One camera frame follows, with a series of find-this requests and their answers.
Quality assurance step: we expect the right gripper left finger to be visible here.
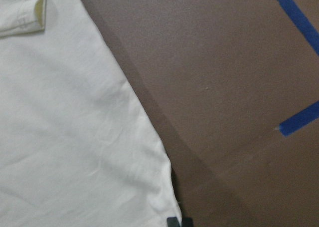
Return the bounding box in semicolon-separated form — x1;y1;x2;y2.
166;217;180;227

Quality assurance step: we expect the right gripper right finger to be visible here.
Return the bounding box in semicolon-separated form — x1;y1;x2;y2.
181;217;193;227

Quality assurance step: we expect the white cotton t-shirt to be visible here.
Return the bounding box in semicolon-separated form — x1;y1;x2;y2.
0;0;182;227

